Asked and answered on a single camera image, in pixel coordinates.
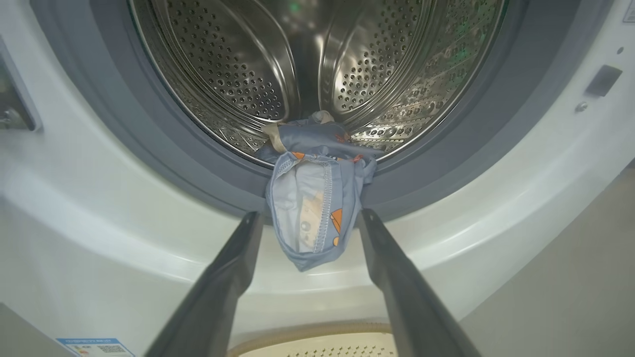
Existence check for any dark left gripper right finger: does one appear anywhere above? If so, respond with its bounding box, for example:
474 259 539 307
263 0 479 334
358 208 482 357

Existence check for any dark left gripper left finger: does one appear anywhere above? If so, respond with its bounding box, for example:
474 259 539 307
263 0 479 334
145 212 263 357

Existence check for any blue bear-print garment with orange patch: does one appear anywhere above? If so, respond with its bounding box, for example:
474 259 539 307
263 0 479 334
265 151 378 272

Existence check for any white front-load washing machine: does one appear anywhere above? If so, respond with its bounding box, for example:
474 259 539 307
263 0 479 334
0 0 635 357

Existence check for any stainless steel washing machine drum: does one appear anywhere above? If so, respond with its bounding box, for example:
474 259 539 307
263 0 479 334
128 0 507 162

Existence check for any metal door hinge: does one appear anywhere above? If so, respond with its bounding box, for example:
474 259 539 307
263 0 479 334
0 37 43 132

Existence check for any black door lock socket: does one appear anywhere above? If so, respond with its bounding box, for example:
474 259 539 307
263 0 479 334
585 64 623 98

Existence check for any cream perforated laundry basket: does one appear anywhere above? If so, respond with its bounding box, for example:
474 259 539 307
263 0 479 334
227 321 397 357

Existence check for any blue energy label sticker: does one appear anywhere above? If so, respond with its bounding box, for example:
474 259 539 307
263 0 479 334
56 338 135 357

